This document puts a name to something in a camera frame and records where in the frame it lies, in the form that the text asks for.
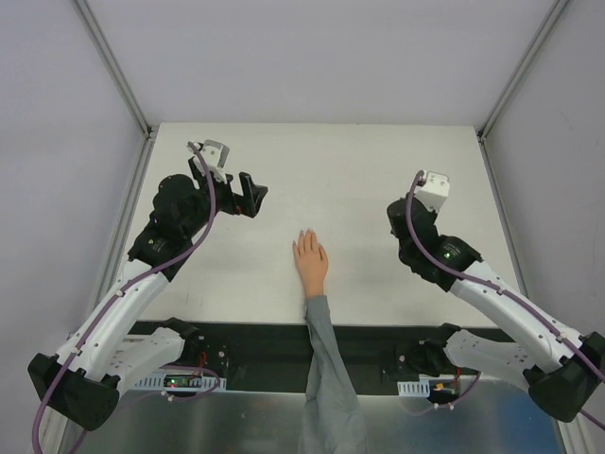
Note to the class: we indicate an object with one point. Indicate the grey sleeve forearm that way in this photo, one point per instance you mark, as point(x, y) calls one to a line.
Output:
point(332, 419)

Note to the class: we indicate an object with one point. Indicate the left aluminium frame post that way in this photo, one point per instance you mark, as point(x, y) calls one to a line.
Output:
point(104, 50)

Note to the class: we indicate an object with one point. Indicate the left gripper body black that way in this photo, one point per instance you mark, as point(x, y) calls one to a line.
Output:
point(236, 199)

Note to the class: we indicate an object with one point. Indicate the mannequin hand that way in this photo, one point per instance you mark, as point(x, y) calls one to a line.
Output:
point(311, 262)

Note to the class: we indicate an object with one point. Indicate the white cable duct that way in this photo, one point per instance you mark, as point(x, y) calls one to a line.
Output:
point(180, 383)
point(420, 388)

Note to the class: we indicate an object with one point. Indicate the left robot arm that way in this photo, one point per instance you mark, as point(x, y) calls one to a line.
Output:
point(84, 380)

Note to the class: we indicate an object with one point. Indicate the right white cable duct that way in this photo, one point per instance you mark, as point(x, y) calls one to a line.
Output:
point(420, 388)

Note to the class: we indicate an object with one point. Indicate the aluminium frame post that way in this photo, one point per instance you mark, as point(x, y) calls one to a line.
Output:
point(535, 46)
point(104, 50)

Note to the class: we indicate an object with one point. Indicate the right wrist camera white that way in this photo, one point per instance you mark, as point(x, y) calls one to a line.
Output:
point(432, 190)

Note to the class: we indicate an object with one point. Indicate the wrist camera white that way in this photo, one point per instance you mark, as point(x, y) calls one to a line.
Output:
point(214, 154)
point(432, 190)

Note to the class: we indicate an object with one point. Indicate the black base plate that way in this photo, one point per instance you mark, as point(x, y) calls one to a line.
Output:
point(275, 358)

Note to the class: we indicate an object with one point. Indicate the left white cable duct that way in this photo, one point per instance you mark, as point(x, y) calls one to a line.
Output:
point(180, 383)

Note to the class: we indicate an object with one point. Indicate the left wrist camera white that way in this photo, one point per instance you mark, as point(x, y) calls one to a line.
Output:
point(214, 154)

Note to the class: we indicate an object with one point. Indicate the right aluminium frame post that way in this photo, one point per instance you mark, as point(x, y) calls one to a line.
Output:
point(535, 46)

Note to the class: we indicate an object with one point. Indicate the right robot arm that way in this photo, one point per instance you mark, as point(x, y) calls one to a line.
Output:
point(557, 366)

